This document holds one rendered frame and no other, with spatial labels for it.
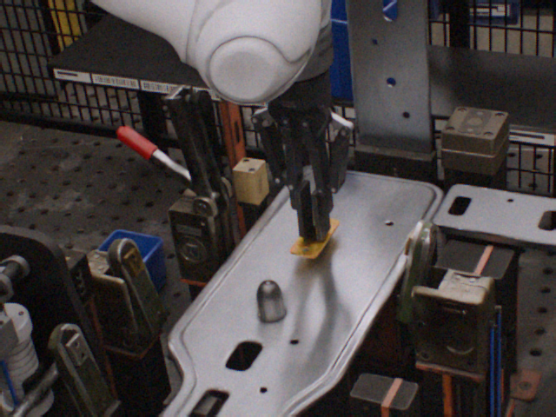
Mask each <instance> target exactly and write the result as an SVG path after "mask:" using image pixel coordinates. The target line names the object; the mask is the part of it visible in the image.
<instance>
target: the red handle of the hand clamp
mask: <svg viewBox="0 0 556 417"><path fill-rule="evenodd" d="M116 133H117V134H118V137H117V139H118V140H119V141H121V142H123V143H124V144H125V145H127V146H128V147H129V148H131V149H133V150H134V151H135V152H136V153H137V154H139V155H140V156H142V157H143V158H145V159H146V160H147V161H151V162H153V163H154V164H155V165H156V166H157V167H159V168H160V169H162V170H163V171H165V172H166V173H168V174H169V175H171V176H172V177H174V178H175V179H176V180H177V181H178V182H180V183H181V184H183V185H184V186H185V187H187V188H188V189H190V190H191V191H193V192H194V193H195V190H194V187H193V184H192V182H191V179H190V176H189V172H188V171H187V170H186V169H185V168H184V167H183V166H181V165H180V164H179V163H177V162H175V161H174V160H173V159H171V158H170V157H168V156H167V155H165V154H164V153H162V152H161V150H159V149H158V148H157V147H156V146H155V145H154V144H153V143H152V142H150V141H148V140H147V139H146V138H144V137H143V136H141V135H140V134H138V133H137V132H135V131H134V130H133V129H132V128H130V127H129V126H128V125H127V126H125V127H123V126H122V127H121V128H120V129H119V130H118V131H117V132H116ZM211 190H212V193H213V196H214V198H215V202H216V201H217V200H218V198H219V197H220V193H219V192H218V190H216V189H213V188H212V187H211Z"/></svg>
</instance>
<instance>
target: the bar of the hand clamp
mask: <svg viewBox="0 0 556 417"><path fill-rule="evenodd" d="M161 103H162V106H167V109H168V112H169V116H170V119H171V122H172V124H173V127H174V130H175V134H176V137H177V140H178V142H179V145H180V148H181V151H182V155H183V158H184V161H185V163H186V166H187V169H188V172H189V176H190V179H191V182H192V184H193V187H194V190H195V194H196V196H199V195H203V196H207V197H208V198H210V199H211V200H212V201H213V202H214V204H215V211H216V215H215V216H217V215H218V214H219V212H218V208H217V206H216V204H227V203H228V197H227V194H226V190H225V188H224V185H223V182H222V178H221V175H220V171H219V169H218V166H217V163H216V160H215V156H214V152H213V150H212V147H211V144H210V141H209V136H208V133H207V130H206V128H205V125H204V122H203V120H202V114H201V113H208V112H209V110H210V108H211V105H212V98H211V95H210V94H209V92H208V91H207V90H205V89H200V90H198V91H197V92H196V94H195V92H194V90H193V87H192V85H186V86H185V85H178V86H176V87H175V88H174V89H173V90H172V91H171V92H170V93H169V94H168V95H167V96H166V97H165V98H163V99H162V101H161ZM211 187H212V188H213V189H216V190H218V192H219V193H220V197H219V198H218V200H217V201H216V202H215V198H214V196H213V193H212V190H211Z"/></svg>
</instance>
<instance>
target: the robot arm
mask: <svg viewBox="0 0 556 417"><path fill-rule="evenodd" d="M90 1H91V2H92V3H94V4H96V5H98V6H99V7H101V8H102V9H104V10H106V11H108V12H109V13H111V14H113V15H114V16H116V17H119V18H121V19H123V20H125V21H127V22H129V23H132V24H134V25H136V26H138V27H140V28H143V29H145V30H148V31H150V32H152V33H155V34H157V35H158V36H161V37H163V38H164V39H166V40H167V41H168V42H170V43H171V44H172V46H173V47H174V48H175V50H176V52H177V53H178V55H179V57H180V59H181V61H182V62H183V63H186V64H188V65H190V66H192V67H193V68H195V69H196V70H198V71H199V74H200V75H201V77H202V79H203V81H204V82H205V83H206V84H207V85H208V86H209V87H210V88H211V89H212V90H213V91H214V92H215V93H216V94H217V95H218V96H220V97H221V98H223V99H224V100H227V101H229V102H231V103H236V104H240V105H256V104H261V103H266V102H268V101H269V103H268V106H267V108H265V107H260V108H259V109H258V110H257V111H256V112H255V113H254V114H253V115H252V116H251V118H250V120H251V122H252V123H253V124H254V126H255V128H256V129H257V131H258V132H259V135H260V138H261V142H262V146H263V148H264V151H265V154H266V157H267V160H268V165H269V167H270V171H271V174H272V176H273V180H274V182H275V183H276V184H278V185H280V184H284V185H285V186H287V188H288V189H289V196H290V204H291V208H292V209H294V210H296V212H297V221H298V229H299V236H300V237H304V238H305V237H306V235H307V234H306V232H307V231H308V229H309V228H310V226H315V233H316V240H318V241H323V239H324V238H325V236H326V235H327V233H328V231H329V230H330V229H331V224H330V217H329V214H330V213H331V211H332V210H333V208H334V201H333V194H337V193H338V192H339V190H340V189H341V187H342V186H343V184H344V183H345V181H346V174H347V165H348V149H349V139H350V135H351V133H352V131H353V129H354V127H355V125H356V122H355V120H354V119H352V118H349V119H347V120H344V119H343V118H341V117H340V116H338V115H336V110H335V107H334V105H333V104H332V102H331V84H330V75H329V67H330V66H331V64H332V63H333V61H334V48H333V38H332V21H331V19H330V10H331V3H332V0H90ZM275 122H276V123H277V124H278V126H279V127H280V128H281V130H282V139H283V145H285V153H284V150H283V147H282V144H281V139H280V136H279V133H278V129H277V127H276V124H275ZM330 123H331V124H332V126H333V136H334V137H335V139H334V144H333V154H332V163H331V170H330V165H329V160H328V152H327V146H326V142H325V138H326V130H325V129H326V128H327V127H328V125H329V124H330ZM301 139H304V140H305V144H306V148H307V149H308V151H309V155H310V161H311V165H312V170H313V174H314V183H315V187H316V189H315V190H314V192H313V193H312V194H311V190H310V181H309V180H304V181H303V182H301V181H302V180H303V179H304V177H305V176H306V175H304V176H303V164H302V140H301ZM332 193H333V194H332ZM312 208H313V209H312ZM313 214H314V219H313Z"/></svg>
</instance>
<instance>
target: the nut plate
mask: <svg viewBox="0 0 556 417"><path fill-rule="evenodd" d="M330 224H331V229H330V230H329V231H328V233H327V235H326V236H325V238H324V239H323V241H318V240H316V233H315V226H310V228H309V229H308V231H307V232H306V234H307V235H306V237H305V238H304V237H300V236H299V238H298V239H297V240H296V242H295V243H294V245H293V246H292V247H291V249H290V250H289V253H290V254H291V255H299V256H304V257H308V258H315V257H317V256H318V254H319V253H320V252H321V251H322V249H323V248H324V246H325V245H326V244H327V242H328V240H329V239H330V237H331V236H332V235H333V233H334V232H335V230H336V229H337V228H338V227H339V225H340V221H339V220H336V219H331V218H330ZM304 248H308V249H309V251H302V250H303V249H304Z"/></svg>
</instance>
